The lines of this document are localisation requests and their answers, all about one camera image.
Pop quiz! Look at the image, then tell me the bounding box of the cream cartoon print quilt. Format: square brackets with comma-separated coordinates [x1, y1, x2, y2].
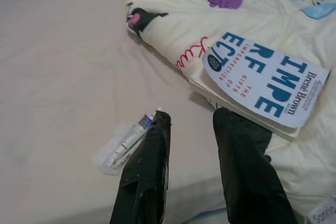
[125, 0, 336, 224]

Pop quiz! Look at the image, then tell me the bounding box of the clear plastic wrapper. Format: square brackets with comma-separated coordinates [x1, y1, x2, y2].
[93, 123, 148, 176]

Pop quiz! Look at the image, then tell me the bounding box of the white ointment tube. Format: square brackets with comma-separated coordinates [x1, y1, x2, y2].
[109, 107, 165, 169]

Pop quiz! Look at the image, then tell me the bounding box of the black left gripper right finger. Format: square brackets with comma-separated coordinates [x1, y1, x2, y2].
[212, 108, 299, 224]

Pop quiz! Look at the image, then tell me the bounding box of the white book with blue letters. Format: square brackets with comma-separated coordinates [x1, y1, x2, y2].
[189, 31, 331, 141]

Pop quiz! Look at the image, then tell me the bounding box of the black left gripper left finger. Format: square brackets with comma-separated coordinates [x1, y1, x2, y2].
[109, 110, 172, 224]

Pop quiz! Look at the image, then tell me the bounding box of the bed with cream sheet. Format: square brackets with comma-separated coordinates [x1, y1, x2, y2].
[0, 0, 226, 224]

